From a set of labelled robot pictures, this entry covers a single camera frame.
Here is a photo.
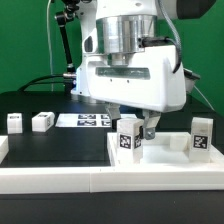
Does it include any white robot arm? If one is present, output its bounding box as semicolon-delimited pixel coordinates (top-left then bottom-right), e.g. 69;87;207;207
63;0;216;139

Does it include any white U-shaped workspace fence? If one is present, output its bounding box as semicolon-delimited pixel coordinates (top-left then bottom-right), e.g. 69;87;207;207
0;134;224;195

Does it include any white square table top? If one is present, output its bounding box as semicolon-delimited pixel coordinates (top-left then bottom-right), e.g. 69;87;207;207
106;131;224;168

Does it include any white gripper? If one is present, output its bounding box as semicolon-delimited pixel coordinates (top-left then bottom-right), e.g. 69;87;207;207
79;45;186;140

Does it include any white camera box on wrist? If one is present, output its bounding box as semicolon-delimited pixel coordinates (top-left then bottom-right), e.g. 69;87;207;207
184;69;200;93

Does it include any white fiducial marker sheet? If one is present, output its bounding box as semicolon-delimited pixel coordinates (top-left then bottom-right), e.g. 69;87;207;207
55;113;138;128

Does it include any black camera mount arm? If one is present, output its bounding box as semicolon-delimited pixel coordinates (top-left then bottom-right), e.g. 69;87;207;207
55;0;80;93

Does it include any grey thin cable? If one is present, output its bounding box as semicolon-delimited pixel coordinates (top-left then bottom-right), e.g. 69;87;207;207
46;0;56;92

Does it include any black cable bundle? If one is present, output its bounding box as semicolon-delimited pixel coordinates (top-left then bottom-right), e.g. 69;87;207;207
18;73;77;93

